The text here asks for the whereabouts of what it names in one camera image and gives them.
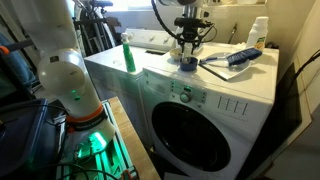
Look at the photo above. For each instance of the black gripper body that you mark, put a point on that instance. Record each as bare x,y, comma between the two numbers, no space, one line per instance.
191,31

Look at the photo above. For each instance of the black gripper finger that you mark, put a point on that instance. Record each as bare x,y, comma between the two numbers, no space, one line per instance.
182,43
196,42

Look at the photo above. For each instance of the clear cylindrical container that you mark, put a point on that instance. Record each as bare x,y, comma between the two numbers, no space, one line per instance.
188,50

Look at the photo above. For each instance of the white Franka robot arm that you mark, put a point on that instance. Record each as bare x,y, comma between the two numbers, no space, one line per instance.
63,76

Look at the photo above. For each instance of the large white detergent jug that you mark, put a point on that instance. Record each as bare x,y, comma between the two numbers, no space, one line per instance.
201,49

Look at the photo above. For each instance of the beige ceramic bowl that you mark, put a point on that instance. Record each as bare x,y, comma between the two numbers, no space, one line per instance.
175,54

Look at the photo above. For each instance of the blue hand brush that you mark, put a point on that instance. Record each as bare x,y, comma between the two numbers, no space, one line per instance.
243,56

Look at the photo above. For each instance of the green spray bottle white nozzle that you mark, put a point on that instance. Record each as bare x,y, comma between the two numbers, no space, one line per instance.
129,61

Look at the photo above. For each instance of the white bottle orange label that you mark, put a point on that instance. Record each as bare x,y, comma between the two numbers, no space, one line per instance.
256,38

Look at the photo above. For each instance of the white front-load washing machine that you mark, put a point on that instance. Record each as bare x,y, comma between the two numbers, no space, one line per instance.
233,110

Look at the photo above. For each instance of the white top-load washer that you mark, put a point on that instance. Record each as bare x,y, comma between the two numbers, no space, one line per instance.
110,83

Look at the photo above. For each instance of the bicycle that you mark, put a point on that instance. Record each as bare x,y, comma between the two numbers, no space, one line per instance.
98,26

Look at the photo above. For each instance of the wooden table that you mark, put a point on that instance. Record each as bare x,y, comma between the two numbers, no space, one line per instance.
133,143

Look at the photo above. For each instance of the small orange clamp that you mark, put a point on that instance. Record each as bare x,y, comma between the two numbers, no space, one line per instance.
127,175

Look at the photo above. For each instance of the dark blue plastic bin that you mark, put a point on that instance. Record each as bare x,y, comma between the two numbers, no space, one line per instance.
20,133

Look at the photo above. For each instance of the metal wall faucet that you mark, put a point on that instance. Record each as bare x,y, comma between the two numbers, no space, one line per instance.
235,29

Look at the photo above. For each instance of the aluminium mounting frame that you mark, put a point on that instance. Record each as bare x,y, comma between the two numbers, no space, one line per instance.
116,156

